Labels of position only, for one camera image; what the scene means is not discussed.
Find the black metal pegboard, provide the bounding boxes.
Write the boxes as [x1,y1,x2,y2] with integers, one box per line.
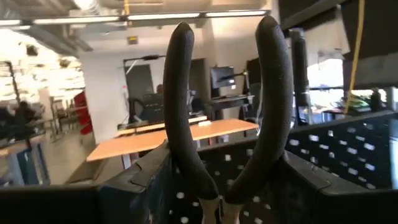
[161,110,398,224]

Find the yellow cable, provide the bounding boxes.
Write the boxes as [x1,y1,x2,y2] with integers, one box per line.
[343,0,366,115]

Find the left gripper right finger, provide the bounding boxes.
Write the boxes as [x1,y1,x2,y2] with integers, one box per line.
[279,151,398,224]

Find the person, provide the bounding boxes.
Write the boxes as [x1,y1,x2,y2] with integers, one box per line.
[12,100,37,125]

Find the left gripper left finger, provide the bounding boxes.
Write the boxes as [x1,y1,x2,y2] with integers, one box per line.
[0,142,172,224]

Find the computer monitor on arm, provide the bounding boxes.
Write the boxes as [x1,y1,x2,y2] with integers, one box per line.
[210,65,236,90]

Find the wooden office table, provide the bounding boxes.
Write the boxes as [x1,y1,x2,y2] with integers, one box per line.
[86,115,259,162]

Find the pliers with curved black handles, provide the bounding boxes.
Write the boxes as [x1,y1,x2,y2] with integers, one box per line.
[162,15,295,224]

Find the ceiling strip light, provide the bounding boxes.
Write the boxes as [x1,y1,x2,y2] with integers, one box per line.
[0,9,269,26]

